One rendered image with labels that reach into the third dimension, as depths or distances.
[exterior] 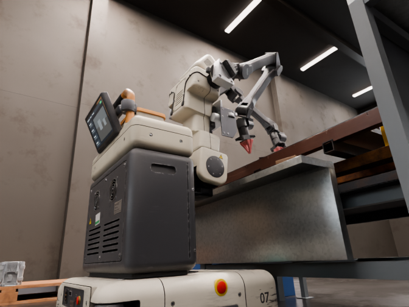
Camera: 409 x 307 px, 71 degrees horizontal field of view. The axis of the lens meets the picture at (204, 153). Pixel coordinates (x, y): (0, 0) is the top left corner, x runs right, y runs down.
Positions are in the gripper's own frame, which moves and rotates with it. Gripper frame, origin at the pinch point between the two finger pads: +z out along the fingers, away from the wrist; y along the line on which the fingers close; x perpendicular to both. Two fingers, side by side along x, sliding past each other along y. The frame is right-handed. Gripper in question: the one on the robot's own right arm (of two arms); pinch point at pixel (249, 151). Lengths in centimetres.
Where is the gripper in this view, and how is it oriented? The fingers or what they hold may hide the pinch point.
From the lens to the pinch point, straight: 160.3
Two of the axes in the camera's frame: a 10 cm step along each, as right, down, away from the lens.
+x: 5.3, -3.1, -7.9
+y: -8.2, 0.8, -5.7
